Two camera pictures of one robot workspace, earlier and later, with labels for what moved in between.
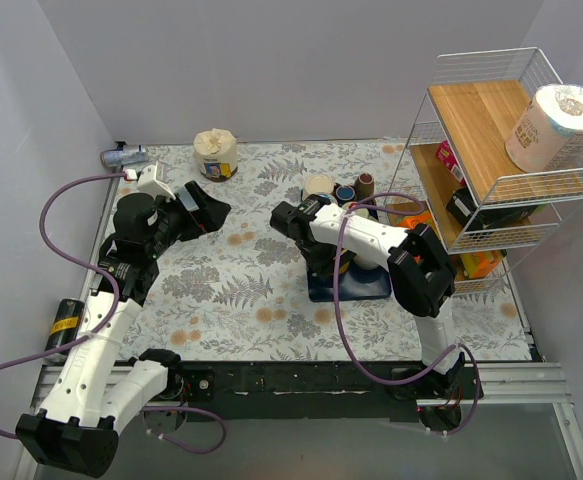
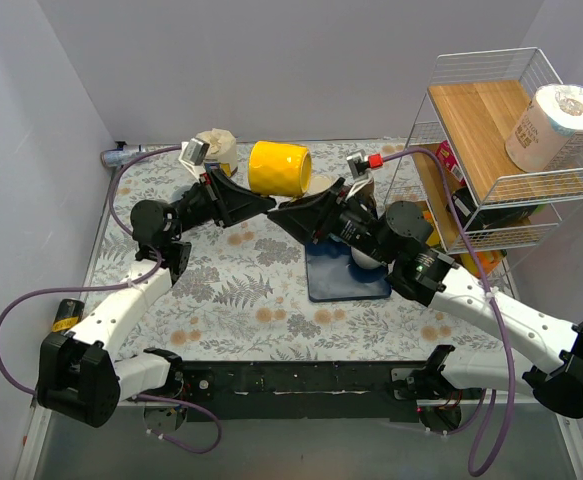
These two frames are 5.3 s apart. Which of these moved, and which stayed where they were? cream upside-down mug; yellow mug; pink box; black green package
Moved: yellow mug
Stayed: cream upside-down mug; pink box; black green package
